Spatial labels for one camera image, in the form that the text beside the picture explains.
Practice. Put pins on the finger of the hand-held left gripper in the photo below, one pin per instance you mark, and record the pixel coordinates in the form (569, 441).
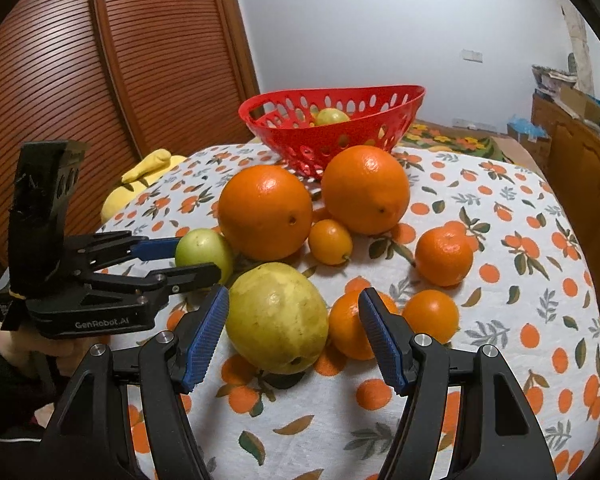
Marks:
(155, 247)
(190, 277)

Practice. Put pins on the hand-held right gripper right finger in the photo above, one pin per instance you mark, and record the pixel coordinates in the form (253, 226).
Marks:
(380, 340)

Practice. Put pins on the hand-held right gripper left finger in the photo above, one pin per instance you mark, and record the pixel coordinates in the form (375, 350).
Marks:
(207, 340)

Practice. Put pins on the small green guava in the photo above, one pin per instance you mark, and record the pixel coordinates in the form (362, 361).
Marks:
(202, 250)

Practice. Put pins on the mandarin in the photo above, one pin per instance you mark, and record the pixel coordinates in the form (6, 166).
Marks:
(347, 327)
(430, 316)
(444, 256)

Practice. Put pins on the large yellow guava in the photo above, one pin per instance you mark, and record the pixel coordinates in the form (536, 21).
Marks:
(277, 317)

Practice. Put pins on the large orange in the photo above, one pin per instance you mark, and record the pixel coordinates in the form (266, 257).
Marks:
(265, 212)
(365, 190)

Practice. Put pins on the small oval kumquat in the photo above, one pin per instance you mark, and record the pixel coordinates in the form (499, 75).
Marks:
(330, 242)

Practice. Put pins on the red perforated plastic basket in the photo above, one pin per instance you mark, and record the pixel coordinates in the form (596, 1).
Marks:
(340, 135)

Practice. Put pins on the person's left forearm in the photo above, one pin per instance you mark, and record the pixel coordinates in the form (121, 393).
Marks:
(10, 395)

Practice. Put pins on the person's left hand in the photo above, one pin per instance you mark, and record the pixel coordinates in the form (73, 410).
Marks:
(35, 355)

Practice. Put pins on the yellow plush toy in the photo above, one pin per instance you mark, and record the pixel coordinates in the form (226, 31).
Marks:
(125, 195)

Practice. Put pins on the orange-print white tablecloth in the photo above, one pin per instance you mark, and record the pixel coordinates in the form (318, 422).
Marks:
(480, 360)

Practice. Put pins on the wooden louvred wardrobe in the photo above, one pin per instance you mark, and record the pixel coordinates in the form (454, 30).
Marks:
(80, 85)

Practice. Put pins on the floral blanket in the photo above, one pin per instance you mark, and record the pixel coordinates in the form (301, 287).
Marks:
(445, 137)

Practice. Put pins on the yellow-green fruit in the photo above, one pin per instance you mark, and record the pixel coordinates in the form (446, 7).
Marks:
(331, 116)

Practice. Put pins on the blue plastic bags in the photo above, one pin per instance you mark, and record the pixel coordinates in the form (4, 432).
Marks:
(522, 125)

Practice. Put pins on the wooden cabinet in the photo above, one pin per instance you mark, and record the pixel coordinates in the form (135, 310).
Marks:
(580, 175)

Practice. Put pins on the flat cardboard box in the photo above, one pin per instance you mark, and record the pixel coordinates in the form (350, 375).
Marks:
(577, 100)

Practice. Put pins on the stack of papers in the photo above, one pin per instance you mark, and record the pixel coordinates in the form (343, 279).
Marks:
(555, 77)

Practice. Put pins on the white curtain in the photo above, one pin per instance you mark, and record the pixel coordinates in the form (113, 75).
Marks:
(577, 45)

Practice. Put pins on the white wall switch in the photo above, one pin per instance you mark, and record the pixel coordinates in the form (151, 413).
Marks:
(471, 55)

